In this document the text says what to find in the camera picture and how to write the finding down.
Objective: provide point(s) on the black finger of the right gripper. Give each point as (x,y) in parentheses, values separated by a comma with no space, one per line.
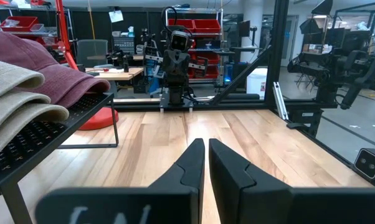
(182,62)
(175,62)

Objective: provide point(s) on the silver metal bracket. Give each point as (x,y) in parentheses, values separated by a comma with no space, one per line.
(281,99)

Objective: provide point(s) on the small black stereo camera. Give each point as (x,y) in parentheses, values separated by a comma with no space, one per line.
(368,163)

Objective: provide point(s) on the white plastic bin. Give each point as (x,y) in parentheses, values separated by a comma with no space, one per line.
(256,84)

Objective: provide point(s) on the red desk lamp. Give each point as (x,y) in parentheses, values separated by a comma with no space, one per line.
(97,119)

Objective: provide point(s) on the white paper sign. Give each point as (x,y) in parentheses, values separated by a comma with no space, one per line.
(116,16)

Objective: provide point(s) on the wooden work table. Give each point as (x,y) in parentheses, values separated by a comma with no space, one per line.
(119,74)

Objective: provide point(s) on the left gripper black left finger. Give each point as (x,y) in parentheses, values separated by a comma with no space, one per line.
(187,174)

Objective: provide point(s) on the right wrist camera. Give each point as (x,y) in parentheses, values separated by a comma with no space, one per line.
(179,40)

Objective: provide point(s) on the black perforated metal shelf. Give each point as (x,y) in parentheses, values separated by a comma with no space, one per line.
(81,109)

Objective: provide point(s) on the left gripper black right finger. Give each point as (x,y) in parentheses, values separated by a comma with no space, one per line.
(237,193)

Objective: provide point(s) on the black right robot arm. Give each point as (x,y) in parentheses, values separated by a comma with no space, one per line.
(176,91)

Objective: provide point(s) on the red plastic bin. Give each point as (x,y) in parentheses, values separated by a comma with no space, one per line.
(207,26)
(187,25)
(19,23)

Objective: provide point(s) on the black aluminium rig frame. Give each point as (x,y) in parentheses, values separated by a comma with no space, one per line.
(276,46)

